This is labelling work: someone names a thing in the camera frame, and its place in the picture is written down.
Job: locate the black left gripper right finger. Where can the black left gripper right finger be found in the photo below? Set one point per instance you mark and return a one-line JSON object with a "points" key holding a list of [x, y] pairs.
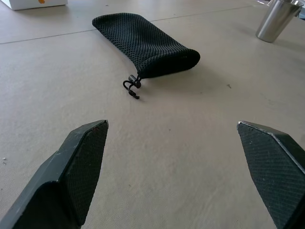
{"points": [[274, 167]]}

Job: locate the stainless steel cup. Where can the stainless steel cup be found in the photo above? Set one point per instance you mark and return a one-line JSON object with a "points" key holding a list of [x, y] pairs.
{"points": [[276, 19]]}

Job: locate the white box with orange print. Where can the white box with orange print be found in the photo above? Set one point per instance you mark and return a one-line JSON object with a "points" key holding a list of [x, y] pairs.
{"points": [[35, 3]]}

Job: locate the black mesh drawstring pouch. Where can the black mesh drawstring pouch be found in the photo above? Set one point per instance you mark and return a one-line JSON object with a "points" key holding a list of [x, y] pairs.
{"points": [[147, 45]]}

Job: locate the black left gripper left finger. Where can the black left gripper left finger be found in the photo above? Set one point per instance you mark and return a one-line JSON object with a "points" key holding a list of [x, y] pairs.
{"points": [[71, 171]]}

